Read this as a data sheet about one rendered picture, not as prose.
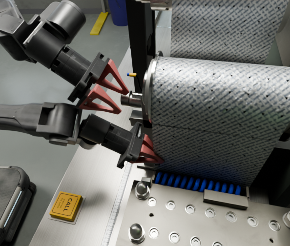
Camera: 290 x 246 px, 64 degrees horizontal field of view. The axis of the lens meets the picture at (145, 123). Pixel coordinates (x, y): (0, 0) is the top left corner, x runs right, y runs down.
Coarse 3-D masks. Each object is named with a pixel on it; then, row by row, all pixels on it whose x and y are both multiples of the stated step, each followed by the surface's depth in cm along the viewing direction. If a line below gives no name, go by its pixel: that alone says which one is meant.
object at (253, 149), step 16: (160, 128) 47; (176, 128) 46; (160, 144) 51; (176, 144) 50; (192, 144) 49; (208, 144) 48; (224, 144) 46; (240, 144) 45; (256, 144) 44; (272, 144) 43; (176, 160) 55; (192, 160) 53; (208, 160) 52; (224, 160) 50; (240, 160) 49; (256, 160) 48; (192, 176) 58; (208, 176) 57; (224, 176) 55; (240, 176) 54
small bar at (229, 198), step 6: (204, 192) 54; (210, 192) 53; (216, 192) 53; (222, 192) 53; (204, 198) 53; (210, 198) 53; (216, 198) 52; (222, 198) 52; (228, 198) 52; (234, 198) 52; (240, 198) 52; (246, 198) 52; (216, 204) 53; (222, 204) 53; (228, 204) 52; (234, 204) 51; (240, 204) 51; (246, 204) 51
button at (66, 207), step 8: (64, 192) 69; (56, 200) 67; (64, 200) 67; (72, 200) 67; (80, 200) 67; (56, 208) 65; (64, 208) 65; (72, 208) 65; (56, 216) 65; (64, 216) 64; (72, 216) 64
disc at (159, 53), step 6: (156, 54) 43; (162, 54) 48; (156, 60) 42; (150, 78) 41; (150, 84) 41; (150, 90) 41; (150, 96) 41; (150, 102) 42; (150, 108) 42; (150, 114) 43; (150, 120) 45
